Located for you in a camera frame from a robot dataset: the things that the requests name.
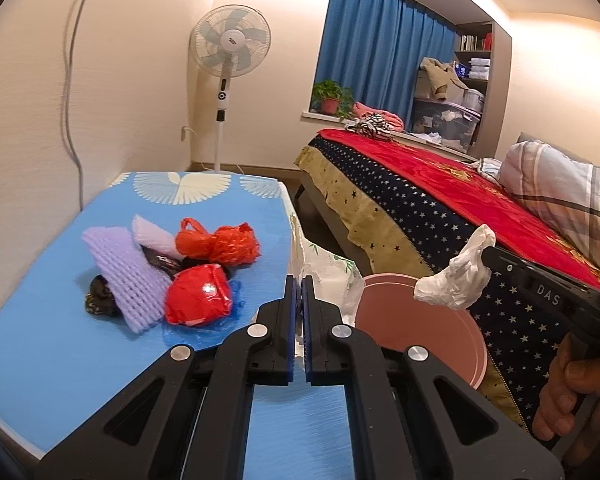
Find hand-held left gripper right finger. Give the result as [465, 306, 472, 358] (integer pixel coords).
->
[301, 275, 566, 480]

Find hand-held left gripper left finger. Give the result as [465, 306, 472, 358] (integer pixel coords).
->
[34, 275, 301, 480]

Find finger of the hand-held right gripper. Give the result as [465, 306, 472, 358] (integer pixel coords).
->
[481, 246, 532, 285]

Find white tissue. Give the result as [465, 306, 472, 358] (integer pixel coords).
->
[414, 225, 497, 311]

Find red plastic wrapper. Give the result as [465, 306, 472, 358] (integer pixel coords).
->
[165, 264, 232, 328]

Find orange plastic bag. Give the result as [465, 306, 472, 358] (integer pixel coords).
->
[175, 217, 261, 265]

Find pink trash bin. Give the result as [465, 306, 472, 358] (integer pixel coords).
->
[354, 272, 488, 391]

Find black snack packet red print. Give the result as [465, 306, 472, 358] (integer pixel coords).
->
[140, 247, 235, 281]

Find white foam fruit net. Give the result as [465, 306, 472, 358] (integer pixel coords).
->
[132, 214, 185, 261]

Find purple foam fruit net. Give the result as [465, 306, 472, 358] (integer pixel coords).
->
[81, 226, 173, 333]

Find dark floral wrapper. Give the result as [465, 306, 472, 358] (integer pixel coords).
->
[82, 275, 123, 318]

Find person's right hand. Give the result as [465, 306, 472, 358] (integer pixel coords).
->
[532, 332, 600, 470]

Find white plastic bag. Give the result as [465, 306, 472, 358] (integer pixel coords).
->
[292, 237, 367, 326]

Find plaid pillow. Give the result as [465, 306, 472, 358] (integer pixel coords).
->
[497, 140, 600, 261]

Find dark star patterned blanket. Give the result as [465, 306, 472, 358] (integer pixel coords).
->
[295, 136, 576, 431]

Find red blanket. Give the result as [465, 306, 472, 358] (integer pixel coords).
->
[317, 128, 600, 291]

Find grey headboard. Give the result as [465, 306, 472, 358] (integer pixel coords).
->
[515, 131, 593, 166]

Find clear plastic storage boxes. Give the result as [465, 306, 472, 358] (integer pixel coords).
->
[410, 71, 483, 153]

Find grey bookshelf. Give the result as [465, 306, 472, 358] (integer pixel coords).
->
[452, 21, 513, 161]

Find zebra striped cloth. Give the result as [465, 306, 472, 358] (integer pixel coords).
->
[347, 114, 398, 143]

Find pink cloth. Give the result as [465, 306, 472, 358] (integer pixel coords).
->
[351, 101, 405, 132]

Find beige jacket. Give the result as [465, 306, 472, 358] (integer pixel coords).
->
[420, 57, 463, 102]

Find white window sill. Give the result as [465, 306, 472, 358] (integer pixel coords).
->
[301, 110, 473, 156]

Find row of books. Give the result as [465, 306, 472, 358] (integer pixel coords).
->
[460, 34, 493, 52]

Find potted green plant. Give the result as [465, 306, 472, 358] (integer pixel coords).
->
[311, 79, 355, 116]

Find blue curtain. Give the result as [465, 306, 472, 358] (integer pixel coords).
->
[314, 0, 458, 133]

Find white standing fan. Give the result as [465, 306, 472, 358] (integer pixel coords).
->
[189, 4, 273, 175]

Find grey wall cable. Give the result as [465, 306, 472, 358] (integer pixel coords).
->
[60, 0, 105, 211]

